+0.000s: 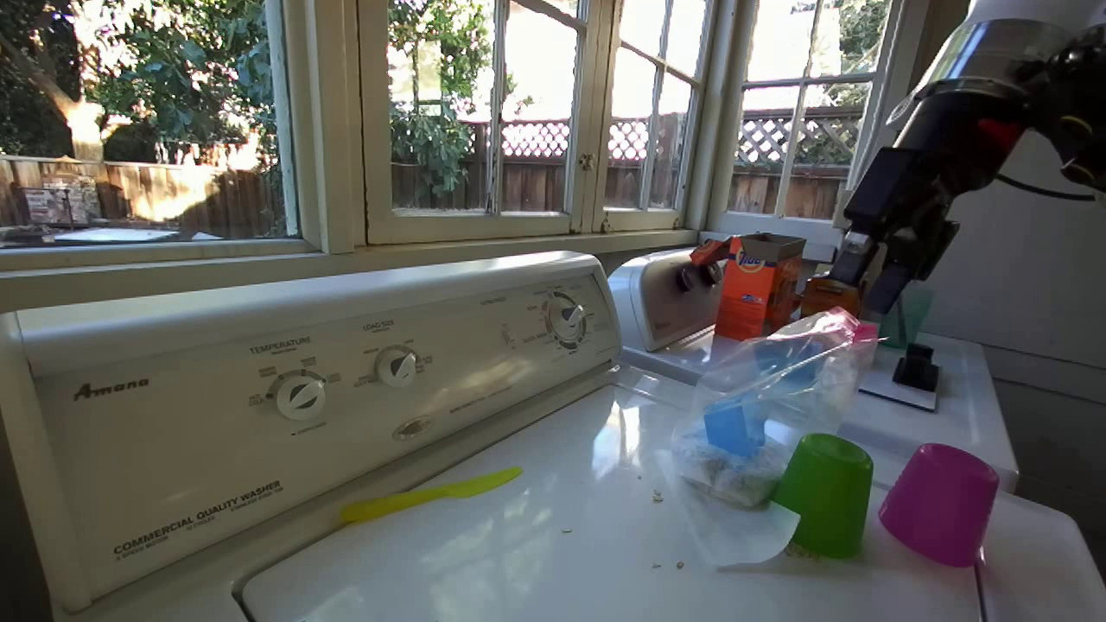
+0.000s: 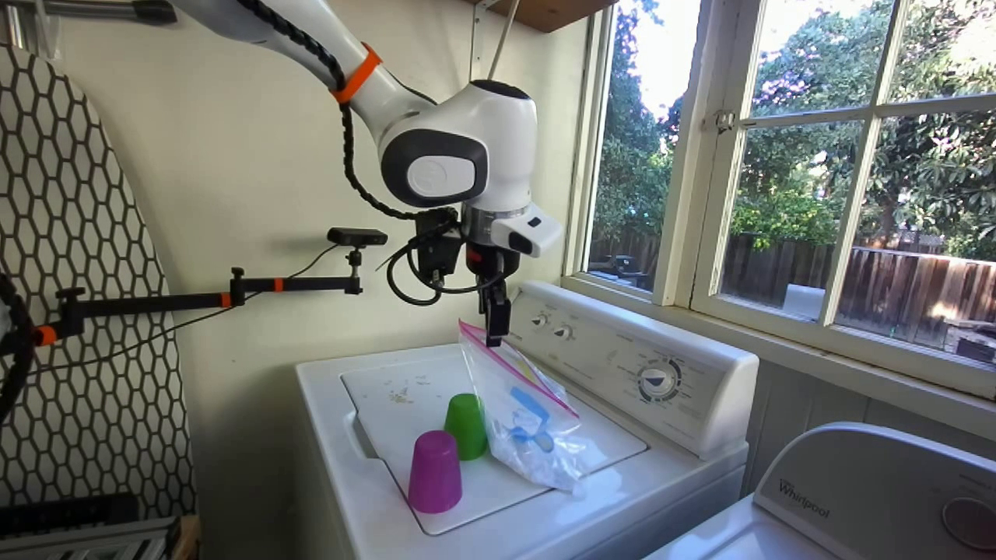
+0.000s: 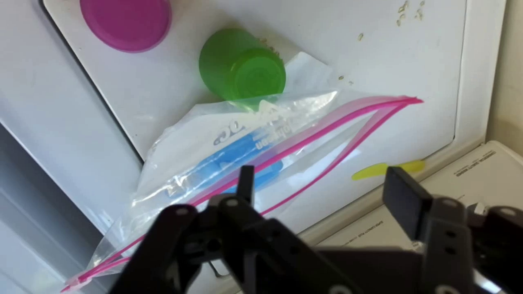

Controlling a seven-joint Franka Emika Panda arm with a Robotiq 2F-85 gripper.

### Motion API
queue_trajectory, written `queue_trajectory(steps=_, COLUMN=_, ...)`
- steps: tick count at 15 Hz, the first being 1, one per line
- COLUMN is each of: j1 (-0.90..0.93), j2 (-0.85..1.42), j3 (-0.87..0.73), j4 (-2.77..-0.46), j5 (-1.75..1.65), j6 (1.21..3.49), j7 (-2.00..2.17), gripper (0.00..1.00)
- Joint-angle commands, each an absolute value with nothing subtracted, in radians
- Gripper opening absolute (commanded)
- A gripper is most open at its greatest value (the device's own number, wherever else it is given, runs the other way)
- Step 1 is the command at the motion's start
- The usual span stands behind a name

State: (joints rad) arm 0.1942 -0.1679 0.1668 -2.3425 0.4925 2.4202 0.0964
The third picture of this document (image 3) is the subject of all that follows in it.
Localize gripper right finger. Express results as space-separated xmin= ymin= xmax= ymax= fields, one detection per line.
xmin=383 ymin=166 xmax=523 ymax=294

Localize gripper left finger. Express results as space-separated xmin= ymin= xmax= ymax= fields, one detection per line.
xmin=108 ymin=165 xmax=361 ymax=294

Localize blue marker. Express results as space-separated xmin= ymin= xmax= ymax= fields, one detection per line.
xmin=165 ymin=131 xmax=285 ymax=197

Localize yellow plastic piece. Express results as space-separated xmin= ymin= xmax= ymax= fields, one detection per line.
xmin=351 ymin=160 xmax=426 ymax=181

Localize clear zip bag pink seal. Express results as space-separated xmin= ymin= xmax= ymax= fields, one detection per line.
xmin=60 ymin=51 xmax=425 ymax=293

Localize green plastic cup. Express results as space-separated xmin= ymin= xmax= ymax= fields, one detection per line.
xmin=199 ymin=28 xmax=287 ymax=111

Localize white washing machine lid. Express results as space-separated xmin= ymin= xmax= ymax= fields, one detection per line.
xmin=40 ymin=0 xmax=469 ymax=229

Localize scattered grain crumbs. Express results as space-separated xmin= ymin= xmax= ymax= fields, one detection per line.
xmin=396 ymin=0 xmax=426 ymax=27

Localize white washing machine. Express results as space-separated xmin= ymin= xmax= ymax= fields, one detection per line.
xmin=0 ymin=0 xmax=523 ymax=294

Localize pink plastic cup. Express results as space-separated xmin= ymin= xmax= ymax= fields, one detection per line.
xmin=79 ymin=0 xmax=172 ymax=53

